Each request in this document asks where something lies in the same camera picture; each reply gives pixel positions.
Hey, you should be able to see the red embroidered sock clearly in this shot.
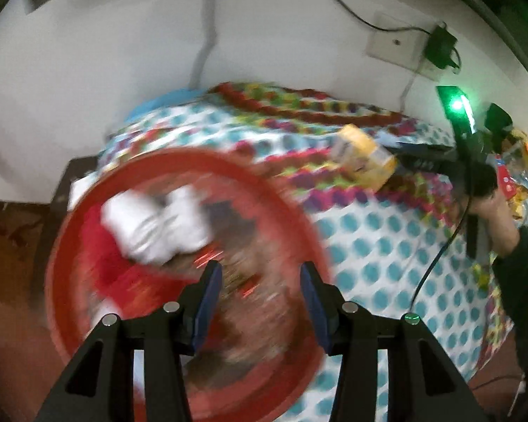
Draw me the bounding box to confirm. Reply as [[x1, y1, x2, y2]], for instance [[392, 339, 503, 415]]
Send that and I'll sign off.
[[81, 209, 190, 313]]

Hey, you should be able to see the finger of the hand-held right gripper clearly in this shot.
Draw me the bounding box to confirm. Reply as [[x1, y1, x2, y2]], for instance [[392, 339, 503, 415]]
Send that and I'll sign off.
[[389, 143, 458, 172]]

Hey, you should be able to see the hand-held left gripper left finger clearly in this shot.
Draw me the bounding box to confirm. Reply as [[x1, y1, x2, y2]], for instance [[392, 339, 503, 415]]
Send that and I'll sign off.
[[35, 260, 224, 422]]

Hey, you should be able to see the black power adapter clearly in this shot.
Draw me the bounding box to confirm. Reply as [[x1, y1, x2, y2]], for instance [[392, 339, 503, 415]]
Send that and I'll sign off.
[[425, 22, 461, 71]]

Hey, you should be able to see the red round tray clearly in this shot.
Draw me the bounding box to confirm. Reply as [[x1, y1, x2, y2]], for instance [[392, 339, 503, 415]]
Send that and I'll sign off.
[[44, 148, 333, 422]]

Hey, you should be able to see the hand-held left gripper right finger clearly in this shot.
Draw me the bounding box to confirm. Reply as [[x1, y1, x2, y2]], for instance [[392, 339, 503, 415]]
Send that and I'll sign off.
[[299, 261, 489, 422]]

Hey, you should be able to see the large white sock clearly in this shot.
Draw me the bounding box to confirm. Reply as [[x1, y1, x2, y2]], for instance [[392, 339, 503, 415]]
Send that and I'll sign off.
[[101, 189, 172, 264]]

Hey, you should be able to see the person's right forearm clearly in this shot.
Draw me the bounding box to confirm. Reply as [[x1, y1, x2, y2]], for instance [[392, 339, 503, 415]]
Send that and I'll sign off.
[[490, 224, 528, 405]]

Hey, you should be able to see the thin black cable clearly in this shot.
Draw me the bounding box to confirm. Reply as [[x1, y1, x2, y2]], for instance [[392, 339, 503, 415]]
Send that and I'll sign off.
[[400, 70, 420, 110]]

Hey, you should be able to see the black wall cable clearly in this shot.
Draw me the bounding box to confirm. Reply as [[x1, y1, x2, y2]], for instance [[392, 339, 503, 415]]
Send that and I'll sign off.
[[189, 0, 221, 89]]

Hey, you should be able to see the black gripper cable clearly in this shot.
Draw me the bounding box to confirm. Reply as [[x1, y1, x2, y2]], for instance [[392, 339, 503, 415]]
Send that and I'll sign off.
[[410, 191, 473, 315]]

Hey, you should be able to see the yellow cardboard box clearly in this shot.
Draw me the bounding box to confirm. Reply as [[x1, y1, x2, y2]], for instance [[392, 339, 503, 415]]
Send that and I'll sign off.
[[332, 124, 399, 192]]

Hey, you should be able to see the dark wooden side table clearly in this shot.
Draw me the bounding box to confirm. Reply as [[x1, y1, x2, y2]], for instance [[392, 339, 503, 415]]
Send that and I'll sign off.
[[48, 156, 100, 212]]

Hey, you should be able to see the white wall plate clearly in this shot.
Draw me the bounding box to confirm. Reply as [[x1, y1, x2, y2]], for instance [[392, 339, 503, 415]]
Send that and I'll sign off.
[[365, 12, 432, 71]]

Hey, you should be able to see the polka dot tablecloth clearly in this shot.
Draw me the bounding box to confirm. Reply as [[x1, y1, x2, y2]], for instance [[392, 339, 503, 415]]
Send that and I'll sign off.
[[68, 81, 517, 422]]

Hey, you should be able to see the green and red box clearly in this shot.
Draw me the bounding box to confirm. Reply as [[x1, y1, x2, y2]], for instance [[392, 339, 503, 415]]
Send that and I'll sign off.
[[497, 165, 518, 198]]

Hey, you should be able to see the person's right hand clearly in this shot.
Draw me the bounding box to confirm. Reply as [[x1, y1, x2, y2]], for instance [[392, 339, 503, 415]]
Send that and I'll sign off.
[[451, 192, 522, 258]]

